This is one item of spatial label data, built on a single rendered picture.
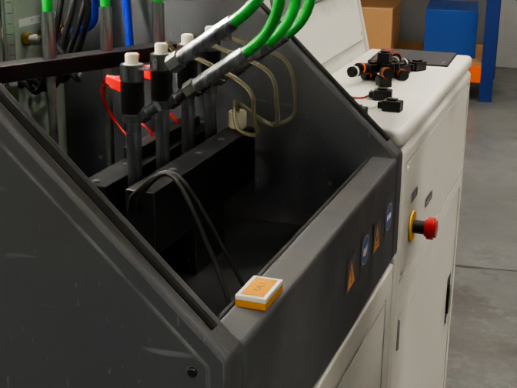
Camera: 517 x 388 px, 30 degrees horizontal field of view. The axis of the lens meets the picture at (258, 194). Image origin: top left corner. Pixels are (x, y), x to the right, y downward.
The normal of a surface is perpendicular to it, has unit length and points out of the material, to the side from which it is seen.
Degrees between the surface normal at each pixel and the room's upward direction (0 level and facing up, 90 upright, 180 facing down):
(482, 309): 0
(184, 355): 90
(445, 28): 90
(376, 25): 90
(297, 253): 0
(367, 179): 0
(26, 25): 90
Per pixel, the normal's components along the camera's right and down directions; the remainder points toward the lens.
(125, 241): 0.65, -0.62
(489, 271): 0.02, -0.96
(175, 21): -0.34, 0.29
